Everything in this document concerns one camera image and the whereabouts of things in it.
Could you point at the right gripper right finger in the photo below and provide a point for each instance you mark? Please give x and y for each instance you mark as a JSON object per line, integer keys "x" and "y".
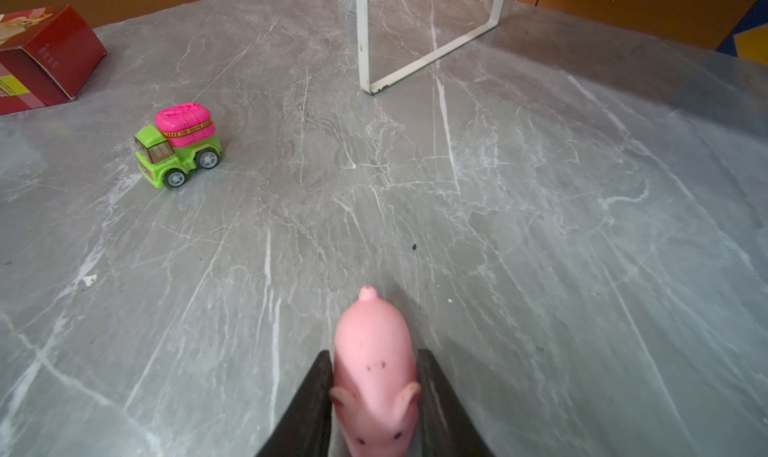
{"x": 445, "y": 427}

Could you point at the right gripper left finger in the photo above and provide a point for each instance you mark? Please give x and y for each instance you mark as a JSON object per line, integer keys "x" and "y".
{"x": 305, "y": 428}

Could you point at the pink pig toy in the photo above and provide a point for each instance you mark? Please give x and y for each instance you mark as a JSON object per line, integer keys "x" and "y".
{"x": 375, "y": 389}

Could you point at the yellow wooden two-tier shelf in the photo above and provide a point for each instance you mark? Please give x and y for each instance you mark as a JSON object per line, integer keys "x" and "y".
{"x": 394, "y": 39}

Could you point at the green truck pink tank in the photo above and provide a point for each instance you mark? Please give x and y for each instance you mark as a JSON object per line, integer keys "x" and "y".
{"x": 181, "y": 140}

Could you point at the red white cardboard box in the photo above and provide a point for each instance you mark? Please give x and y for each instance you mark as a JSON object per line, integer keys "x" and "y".
{"x": 47, "y": 54}

